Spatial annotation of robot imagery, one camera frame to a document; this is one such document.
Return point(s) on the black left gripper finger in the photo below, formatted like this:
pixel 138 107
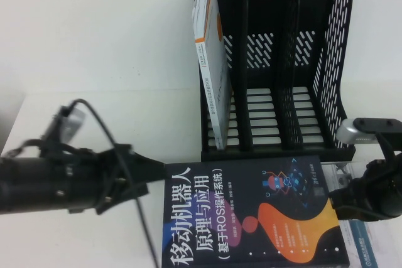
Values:
pixel 154 169

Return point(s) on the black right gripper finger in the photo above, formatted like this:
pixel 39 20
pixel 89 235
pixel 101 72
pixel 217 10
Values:
pixel 340 203

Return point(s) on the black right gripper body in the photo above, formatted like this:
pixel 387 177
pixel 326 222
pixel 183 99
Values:
pixel 380 186

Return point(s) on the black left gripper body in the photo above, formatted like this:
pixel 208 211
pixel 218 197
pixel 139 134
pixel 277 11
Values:
pixel 116 177

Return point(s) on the dark mobile robot book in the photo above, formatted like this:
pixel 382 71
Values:
pixel 251 217

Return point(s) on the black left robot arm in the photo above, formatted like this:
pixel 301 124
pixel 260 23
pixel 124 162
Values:
pixel 37 183

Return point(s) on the white car suspension book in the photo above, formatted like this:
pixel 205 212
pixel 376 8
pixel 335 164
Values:
pixel 370 243

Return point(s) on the white book with orange spine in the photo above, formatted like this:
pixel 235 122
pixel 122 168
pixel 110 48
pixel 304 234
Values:
pixel 213 61

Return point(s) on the black plastic book stand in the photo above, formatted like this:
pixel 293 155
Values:
pixel 282 23

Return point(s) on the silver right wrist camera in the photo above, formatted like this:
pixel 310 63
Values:
pixel 361 130

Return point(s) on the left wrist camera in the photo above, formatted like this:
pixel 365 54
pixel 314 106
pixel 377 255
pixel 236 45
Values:
pixel 67 122

